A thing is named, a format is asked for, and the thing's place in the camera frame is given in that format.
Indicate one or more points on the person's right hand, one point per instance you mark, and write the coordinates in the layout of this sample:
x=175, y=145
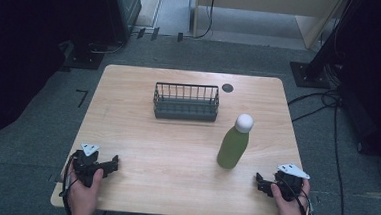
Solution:
x=292, y=212

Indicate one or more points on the black stand base plate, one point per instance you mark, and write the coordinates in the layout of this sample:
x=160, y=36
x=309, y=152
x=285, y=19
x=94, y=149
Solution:
x=308, y=80
x=82, y=60

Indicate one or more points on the dark curtain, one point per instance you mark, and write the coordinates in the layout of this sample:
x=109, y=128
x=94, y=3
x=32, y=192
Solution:
x=378, y=65
x=21, y=50

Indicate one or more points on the green bottle with white cap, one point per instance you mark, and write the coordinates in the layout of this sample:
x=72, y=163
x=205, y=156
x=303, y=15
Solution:
x=232, y=146

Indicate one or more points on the black stand pole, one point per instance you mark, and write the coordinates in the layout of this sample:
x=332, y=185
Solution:
x=329, y=39

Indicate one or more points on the person's left hand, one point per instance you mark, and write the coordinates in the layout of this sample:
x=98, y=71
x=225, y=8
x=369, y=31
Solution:
x=84, y=198

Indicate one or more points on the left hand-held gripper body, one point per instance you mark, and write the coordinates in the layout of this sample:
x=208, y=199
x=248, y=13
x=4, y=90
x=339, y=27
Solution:
x=84, y=166

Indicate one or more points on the light wooden desk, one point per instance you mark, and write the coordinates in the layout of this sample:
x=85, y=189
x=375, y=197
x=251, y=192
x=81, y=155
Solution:
x=268, y=2

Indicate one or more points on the black cabinet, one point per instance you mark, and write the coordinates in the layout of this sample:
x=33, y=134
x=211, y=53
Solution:
x=119, y=13

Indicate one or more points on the dark round table grommet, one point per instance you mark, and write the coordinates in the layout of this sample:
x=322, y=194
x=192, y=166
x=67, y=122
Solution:
x=227, y=87

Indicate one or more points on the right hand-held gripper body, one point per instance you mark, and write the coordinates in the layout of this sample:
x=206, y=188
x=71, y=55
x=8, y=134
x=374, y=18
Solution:
x=289, y=183

